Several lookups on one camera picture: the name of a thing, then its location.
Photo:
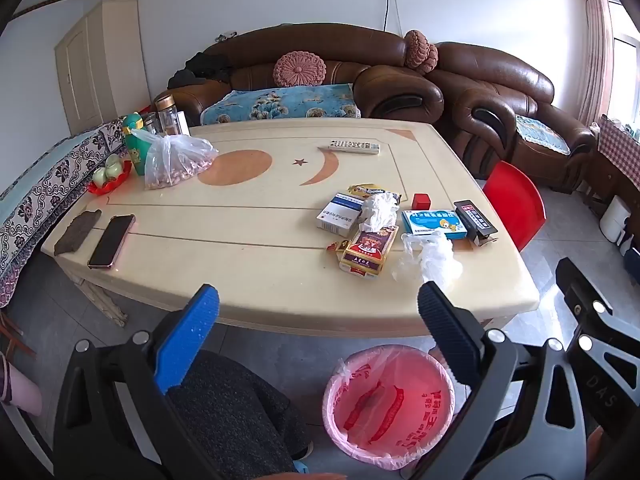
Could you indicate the green fruit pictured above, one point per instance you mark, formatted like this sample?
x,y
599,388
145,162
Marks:
x,y
101,176
115,166

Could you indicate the red cigarette box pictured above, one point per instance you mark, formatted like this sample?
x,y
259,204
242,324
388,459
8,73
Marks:
x,y
367,250

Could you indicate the cream wooden coffee table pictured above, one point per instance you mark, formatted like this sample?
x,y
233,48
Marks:
x,y
250,220

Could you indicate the blue floral sofa cover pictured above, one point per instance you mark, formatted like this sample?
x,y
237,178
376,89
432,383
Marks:
x,y
280,102

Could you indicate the crumpled white plastic bag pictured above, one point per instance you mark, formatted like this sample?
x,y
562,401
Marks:
x,y
377,210

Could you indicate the red plastic stool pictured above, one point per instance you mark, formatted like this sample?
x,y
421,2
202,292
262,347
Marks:
x,y
515,200

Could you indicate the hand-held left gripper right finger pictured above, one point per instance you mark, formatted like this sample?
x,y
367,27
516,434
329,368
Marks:
x,y
445,330

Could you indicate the window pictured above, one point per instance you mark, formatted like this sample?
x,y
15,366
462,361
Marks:
x,y
625,60

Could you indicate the patterned floral blanket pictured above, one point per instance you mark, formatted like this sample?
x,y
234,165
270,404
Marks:
x,y
40,185

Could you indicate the brown leather armchair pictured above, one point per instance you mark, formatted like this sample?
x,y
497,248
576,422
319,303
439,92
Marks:
x,y
500,75

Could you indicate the dark textured wallet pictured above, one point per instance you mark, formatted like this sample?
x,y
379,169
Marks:
x,y
77,232

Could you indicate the small glass jar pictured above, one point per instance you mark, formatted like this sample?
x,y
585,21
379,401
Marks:
x,y
150,124

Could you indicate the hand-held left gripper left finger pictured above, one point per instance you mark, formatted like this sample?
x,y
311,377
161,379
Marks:
x,y
192,330

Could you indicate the brown wooden side table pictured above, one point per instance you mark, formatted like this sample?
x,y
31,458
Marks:
x,y
600,180

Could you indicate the blue armchair seat cover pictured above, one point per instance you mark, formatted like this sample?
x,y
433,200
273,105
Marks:
x,y
542,135

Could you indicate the small red and yellow packet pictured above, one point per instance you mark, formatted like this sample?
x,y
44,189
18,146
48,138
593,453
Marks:
x,y
340,246

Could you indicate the small red cube box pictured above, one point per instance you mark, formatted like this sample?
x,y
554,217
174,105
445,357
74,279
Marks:
x,y
421,200

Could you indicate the pink curtain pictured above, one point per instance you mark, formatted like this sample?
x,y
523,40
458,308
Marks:
x,y
597,50

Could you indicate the cream cabinet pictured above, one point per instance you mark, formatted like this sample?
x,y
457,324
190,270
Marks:
x,y
100,60

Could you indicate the plastic bag of peanuts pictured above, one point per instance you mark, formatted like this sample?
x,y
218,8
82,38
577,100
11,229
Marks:
x,y
172,165

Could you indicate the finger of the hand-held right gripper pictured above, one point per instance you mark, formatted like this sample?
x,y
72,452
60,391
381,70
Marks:
x,y
582,290

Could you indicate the white remote control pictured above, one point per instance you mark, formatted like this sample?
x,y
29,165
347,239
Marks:
x,y
355,146

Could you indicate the pink round cushion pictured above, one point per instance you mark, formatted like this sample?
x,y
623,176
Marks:
x,y
415,49
299,69
432,60

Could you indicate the brown leather sofa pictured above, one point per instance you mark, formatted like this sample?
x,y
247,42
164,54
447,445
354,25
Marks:
x,y
350,55

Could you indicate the glass bottle with copper lid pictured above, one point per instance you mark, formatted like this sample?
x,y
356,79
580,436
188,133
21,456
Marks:
x,y
167,115

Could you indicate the clear plastic bag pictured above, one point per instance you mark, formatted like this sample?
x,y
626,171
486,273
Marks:
x,y
435,260

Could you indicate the red checkered cloth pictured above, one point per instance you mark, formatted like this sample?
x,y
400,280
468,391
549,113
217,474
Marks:
x,y
620,150

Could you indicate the light blue medicine box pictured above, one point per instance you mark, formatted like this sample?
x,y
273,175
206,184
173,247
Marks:
x,y
432,222

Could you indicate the white and blue medicine box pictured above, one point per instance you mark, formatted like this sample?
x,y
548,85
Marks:
x,y
337,212

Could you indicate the black clothing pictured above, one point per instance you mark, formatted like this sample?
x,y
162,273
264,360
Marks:
x,y
205,67

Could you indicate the pink lined trash bin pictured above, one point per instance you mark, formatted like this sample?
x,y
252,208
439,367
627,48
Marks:
x,y
390,410

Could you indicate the red fruit plate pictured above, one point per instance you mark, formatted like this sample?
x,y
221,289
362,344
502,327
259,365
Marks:
x,y
102,190

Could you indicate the black smartphone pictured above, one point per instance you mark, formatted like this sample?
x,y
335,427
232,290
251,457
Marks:
x,y
111,241

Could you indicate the white appliance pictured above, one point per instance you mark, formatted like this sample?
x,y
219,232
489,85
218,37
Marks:
x,y
614,220

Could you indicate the black box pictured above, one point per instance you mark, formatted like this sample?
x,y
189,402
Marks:
x,y
472,220

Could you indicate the green children's water bottle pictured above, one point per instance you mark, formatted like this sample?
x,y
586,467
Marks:
x,y
134,150

